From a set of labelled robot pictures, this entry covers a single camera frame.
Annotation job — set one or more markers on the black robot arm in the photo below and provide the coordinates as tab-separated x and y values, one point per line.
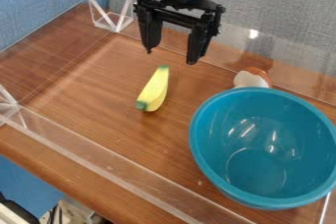
198	15

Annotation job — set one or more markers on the clear acrylic front barrier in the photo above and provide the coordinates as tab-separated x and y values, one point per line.
174	199

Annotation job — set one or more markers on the clear acrylic left bracket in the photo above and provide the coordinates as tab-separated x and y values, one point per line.
9	107

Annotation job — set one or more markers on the yellow toy banana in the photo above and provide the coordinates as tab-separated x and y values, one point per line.
153	93

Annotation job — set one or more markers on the clear acrylic corner bracket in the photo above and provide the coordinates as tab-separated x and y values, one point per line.
108	20

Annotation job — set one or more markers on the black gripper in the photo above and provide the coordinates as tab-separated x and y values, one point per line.
196	14

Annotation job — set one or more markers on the blue plastic bowl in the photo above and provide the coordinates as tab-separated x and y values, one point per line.
264	145

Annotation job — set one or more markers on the clear acrylic back barrier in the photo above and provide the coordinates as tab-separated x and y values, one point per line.
297	67

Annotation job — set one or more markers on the clear acrylic barrier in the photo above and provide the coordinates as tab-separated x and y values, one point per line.
297	67
174	199

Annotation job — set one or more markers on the plush mushroom brown cap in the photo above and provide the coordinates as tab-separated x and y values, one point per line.
252	76

